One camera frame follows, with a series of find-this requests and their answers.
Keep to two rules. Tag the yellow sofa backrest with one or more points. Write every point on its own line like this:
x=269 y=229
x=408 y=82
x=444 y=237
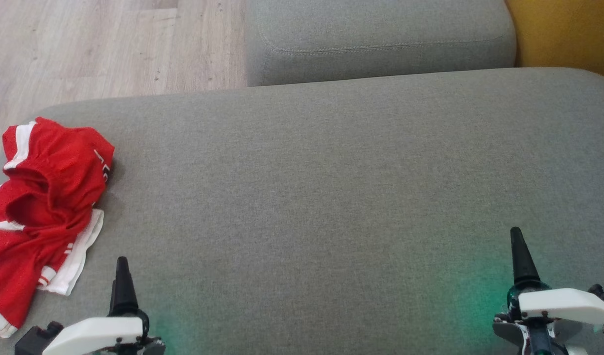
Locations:
x=568 y=34

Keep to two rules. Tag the grey sofa seat cushion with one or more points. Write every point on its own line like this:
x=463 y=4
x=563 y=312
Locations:
x=381 y=34

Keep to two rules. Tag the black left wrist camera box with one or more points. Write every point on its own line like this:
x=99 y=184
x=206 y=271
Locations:
x=33 y=340

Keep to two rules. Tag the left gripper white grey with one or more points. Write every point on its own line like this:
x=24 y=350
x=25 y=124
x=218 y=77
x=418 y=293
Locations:
x=95 y=333

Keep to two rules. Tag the red white-edged garment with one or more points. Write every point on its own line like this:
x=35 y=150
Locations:
x=11 y=276

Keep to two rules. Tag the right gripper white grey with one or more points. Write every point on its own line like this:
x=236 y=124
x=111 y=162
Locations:
x=563 y=303

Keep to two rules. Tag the large grey sofa cushion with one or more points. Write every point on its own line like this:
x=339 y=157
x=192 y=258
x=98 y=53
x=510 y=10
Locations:
x=331 y=207

